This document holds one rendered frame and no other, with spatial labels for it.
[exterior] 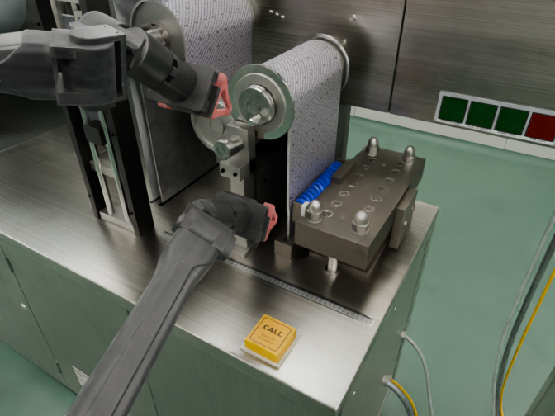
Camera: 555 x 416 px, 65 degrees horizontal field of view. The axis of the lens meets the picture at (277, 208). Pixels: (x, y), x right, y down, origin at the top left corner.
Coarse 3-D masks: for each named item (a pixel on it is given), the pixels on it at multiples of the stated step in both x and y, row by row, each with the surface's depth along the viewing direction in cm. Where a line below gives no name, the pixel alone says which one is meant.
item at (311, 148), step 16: (320, 112) 94; (336, 112) 102; (304, 128) 89; (320, 128) 97; (336, 128) 105; (288, 144) 86; (304, 144) 92; (320, 144) 99; (288, 160) 88; (304, 160) 94; (320, 160) 102; (288, 176) 90; (304, 176) 97; (288, 192) 92; (288, 208) 94
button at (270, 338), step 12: (264, 324) 81; (276, 324) 81; (252, 336) 79; (264, 336) 79; (276, 336) 79; (288, 336) 79; (252, 348) 79; (264, 348) 77; (276, 348) 77; (276, 360) 76
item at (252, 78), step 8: (240, 80) 82; (248, 80) 82; (256, 80) 81; (264, 80) 80; (272, 80) 79; (240, 88) 83; (272, 88) 80; (280, 96) 80; (280, 104) 81; (240, 112) 86; (280, 112) 82; (272, 120) 83; (280, 120) 82; (256, 128) 86; (264, 128) 85; (272, 128) 84
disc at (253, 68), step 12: (240, 72) 82; (252, 72) 81; (264, 72) 79; (276, 72) 78; (252, 84) 82; (288, 96) 79; (288, 108) 81; (240, 120) 88; (288, 120) 82; (276, 132) 85
